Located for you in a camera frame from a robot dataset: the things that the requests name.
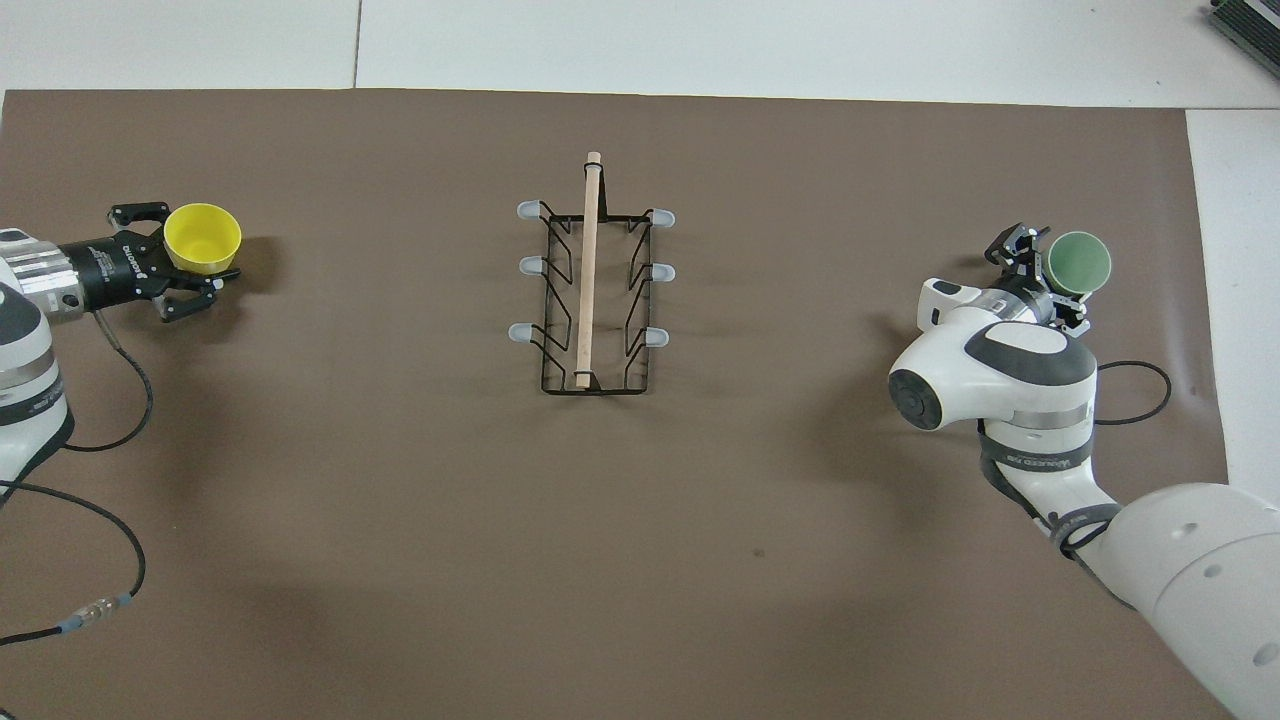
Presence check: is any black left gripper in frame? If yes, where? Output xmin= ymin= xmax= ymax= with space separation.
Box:
xmin=60 ymin=202 xmax=242 ymax=324

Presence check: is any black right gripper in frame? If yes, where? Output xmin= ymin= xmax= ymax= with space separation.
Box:
xmin=984 ymin=224 xmax=1093 ymax=337

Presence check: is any pale green plastic cup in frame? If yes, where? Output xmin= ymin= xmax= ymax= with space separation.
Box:
xmin=1046 ymin=230 xmax=1113 ymax=297

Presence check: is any yellow plastic cup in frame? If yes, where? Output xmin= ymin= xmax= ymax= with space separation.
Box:
xmin=163 ymin=203 xmax=243 ymax=279

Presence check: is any grey green ribbed device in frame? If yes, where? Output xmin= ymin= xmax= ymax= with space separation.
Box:
xmin=1208 ymin=0 xmax=1280 ymax=51

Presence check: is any brown table mat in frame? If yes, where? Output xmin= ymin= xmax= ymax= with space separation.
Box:
xmin=0 ymin=88 xmax=1231 ymax=720

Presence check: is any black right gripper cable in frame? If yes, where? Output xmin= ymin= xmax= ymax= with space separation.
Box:
xmin=1095 ymin=360 xmax=1172 ymax=427

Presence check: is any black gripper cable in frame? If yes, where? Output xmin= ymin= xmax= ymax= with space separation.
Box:
xmin=0 ymin=310 xmax=154 ymax=646
xmin=1095 ymin=360 xmax=1172 ymax=427

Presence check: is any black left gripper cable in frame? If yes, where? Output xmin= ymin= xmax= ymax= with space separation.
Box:
xmin=0 ymin=310 xmax=154 ymax=646

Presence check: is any black wire cup rack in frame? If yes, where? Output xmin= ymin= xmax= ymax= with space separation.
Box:
xmin=508 ymin=151 xmax=677 ymax=396

